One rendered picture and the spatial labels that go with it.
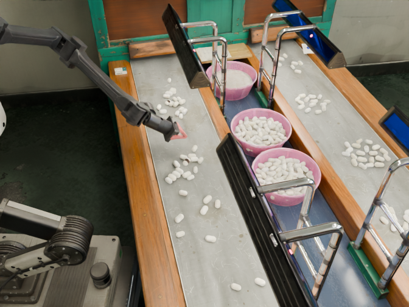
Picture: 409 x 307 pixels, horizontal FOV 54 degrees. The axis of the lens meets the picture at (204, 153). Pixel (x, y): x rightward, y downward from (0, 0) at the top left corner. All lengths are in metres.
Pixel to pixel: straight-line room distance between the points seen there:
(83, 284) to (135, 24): 1.30
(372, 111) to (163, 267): 1.21
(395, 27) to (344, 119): 1.83
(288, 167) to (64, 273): 0.98
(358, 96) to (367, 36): 1.55
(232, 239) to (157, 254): 0.26
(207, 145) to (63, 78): 1.81
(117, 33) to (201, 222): 1.19
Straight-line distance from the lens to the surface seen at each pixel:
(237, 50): 2.32
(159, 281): 1.29
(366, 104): 2.05
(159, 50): 2.24
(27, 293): 1.67
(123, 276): 1.81
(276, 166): 1.65
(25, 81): 3.35
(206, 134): 1.77
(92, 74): 1.63
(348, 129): 1.91
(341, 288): 1.44
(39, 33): 1.63
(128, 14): 2.21
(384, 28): 3.64
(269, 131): 1.81
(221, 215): 1.46
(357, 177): 1.69
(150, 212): 1.44
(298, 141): 1.78
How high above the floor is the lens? 1.88
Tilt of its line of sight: 43 degrees down
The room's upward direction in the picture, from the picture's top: straight up
